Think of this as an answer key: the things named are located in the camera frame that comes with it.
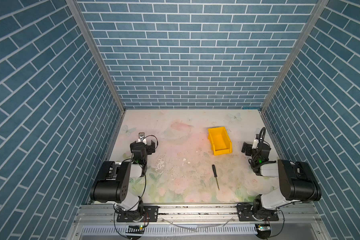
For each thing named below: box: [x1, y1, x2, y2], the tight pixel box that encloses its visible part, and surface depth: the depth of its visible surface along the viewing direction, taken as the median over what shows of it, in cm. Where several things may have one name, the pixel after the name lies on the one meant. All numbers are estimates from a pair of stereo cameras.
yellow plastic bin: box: [207, 126, 233, 156], surface depth 98 cm
